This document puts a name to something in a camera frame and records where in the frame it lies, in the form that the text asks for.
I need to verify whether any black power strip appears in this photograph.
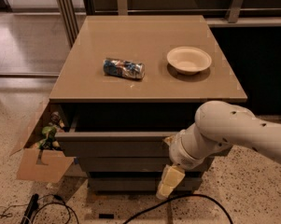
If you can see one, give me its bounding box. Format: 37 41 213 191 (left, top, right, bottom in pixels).
21 194 39 224

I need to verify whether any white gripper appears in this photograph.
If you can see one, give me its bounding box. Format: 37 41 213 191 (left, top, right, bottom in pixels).
156 131 204 200

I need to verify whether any metal railing frame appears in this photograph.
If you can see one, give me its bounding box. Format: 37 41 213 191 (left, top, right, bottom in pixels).
57 0 281 43

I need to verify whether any crushed blue soda can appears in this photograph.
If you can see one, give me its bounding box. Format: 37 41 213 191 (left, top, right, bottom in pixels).
103 58 145 79

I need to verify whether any black floor cable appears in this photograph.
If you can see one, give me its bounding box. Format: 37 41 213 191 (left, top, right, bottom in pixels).
122 193 234 224

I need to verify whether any grey bottom drawer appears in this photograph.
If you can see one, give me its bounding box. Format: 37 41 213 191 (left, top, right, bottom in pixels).
89 176 203 192

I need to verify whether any grey top drawer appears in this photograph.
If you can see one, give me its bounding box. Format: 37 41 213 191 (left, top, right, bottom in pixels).
56 132 176 158

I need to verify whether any white paper bowl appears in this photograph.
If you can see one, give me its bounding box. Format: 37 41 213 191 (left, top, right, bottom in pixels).
167 47 212 75

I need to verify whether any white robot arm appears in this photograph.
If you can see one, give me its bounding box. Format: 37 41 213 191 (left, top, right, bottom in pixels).
156 101 281 200

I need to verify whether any grey drawer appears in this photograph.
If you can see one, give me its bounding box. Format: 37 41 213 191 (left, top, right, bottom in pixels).
89 176 203 192
77 156 215 174
56 132 176 158

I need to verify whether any open cardboard box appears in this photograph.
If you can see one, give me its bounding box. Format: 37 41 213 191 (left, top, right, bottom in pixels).
10 99 74 183

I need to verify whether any green bag in box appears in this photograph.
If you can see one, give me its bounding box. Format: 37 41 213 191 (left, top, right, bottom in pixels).
36 126 60 150

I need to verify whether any grey drawer cabinet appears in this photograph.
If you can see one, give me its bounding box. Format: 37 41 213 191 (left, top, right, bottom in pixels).
49 16 246 180

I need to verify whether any grey middle drawer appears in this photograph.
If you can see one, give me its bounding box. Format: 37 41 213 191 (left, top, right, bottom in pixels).
77 156 215 174

